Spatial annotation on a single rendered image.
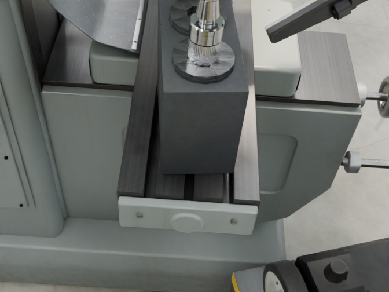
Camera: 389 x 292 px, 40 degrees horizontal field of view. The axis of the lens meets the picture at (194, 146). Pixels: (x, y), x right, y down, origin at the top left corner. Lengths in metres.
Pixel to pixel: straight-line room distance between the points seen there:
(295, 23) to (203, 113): 0.37
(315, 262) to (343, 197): 0.93
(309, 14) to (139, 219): 0.55
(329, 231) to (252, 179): 1.20
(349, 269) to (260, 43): 0.56
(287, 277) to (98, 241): 0.70
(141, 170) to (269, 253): 0.92
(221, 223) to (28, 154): 0.71
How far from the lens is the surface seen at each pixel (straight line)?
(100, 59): 1.24
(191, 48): 0.74
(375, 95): 1.53
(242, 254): 1.70
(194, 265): 1.70
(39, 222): 1.69
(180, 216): 0.85
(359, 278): 1.26
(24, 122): 1.36
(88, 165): 1.52
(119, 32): 1.23
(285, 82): 1.26
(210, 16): 0.70
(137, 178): 0.86
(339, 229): 2.07
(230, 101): 0.74
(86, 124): 1.39
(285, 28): 0.41
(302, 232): 2.02
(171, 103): 0.74
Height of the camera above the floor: 1.67
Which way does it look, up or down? 50 degrees down
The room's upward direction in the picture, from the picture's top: 5 degrees clockwise
